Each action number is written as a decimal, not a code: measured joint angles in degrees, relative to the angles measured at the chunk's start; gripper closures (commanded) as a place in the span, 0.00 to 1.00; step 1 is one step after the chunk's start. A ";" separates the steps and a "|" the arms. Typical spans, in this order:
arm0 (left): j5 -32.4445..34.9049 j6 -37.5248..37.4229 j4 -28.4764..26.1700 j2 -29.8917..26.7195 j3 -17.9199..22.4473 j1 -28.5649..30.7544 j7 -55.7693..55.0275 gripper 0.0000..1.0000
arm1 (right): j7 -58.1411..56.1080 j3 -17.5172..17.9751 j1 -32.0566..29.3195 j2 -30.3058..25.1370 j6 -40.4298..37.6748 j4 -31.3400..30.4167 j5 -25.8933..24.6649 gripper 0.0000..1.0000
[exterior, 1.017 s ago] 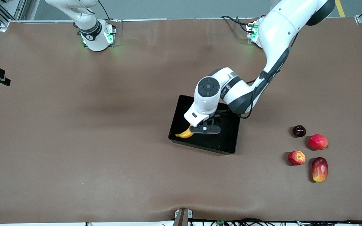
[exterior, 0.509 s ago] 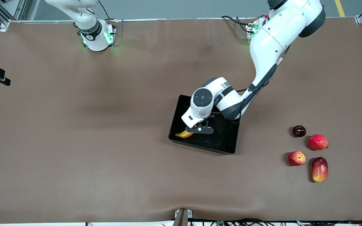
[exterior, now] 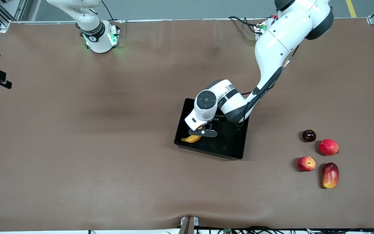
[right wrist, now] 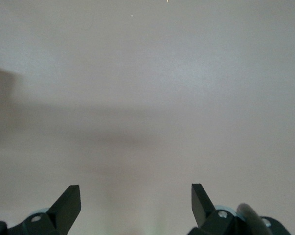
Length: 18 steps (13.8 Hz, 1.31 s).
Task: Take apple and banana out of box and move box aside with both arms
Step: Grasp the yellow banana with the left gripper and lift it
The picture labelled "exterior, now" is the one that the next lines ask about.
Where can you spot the aluminium frame with struts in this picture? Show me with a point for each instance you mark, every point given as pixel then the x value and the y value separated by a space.
pixel 5 26

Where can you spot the red yellow striped apple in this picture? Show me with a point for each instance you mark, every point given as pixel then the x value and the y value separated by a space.
pixel 306 164

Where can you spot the small green circuit board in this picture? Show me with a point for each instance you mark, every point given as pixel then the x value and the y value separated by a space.
pixel 228 231

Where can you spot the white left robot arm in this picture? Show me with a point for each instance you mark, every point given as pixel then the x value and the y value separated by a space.
pixel 281 42

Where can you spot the black rectangular plastic tray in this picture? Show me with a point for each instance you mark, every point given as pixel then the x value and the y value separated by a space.
pixel 229 146

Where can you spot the table cover sheet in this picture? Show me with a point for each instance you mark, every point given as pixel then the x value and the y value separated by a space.
pixel 76 130

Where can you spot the round red peach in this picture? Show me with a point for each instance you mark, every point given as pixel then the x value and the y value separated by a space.
pixel 328 147

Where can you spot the dark purple mangosteen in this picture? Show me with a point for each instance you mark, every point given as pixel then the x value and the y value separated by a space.
pixel 308 136

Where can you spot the red yellow mango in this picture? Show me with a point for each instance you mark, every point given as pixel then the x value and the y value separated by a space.
pixel 330 175

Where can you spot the yellow banana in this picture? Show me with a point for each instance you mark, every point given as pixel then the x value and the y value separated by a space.
pixel 192 139

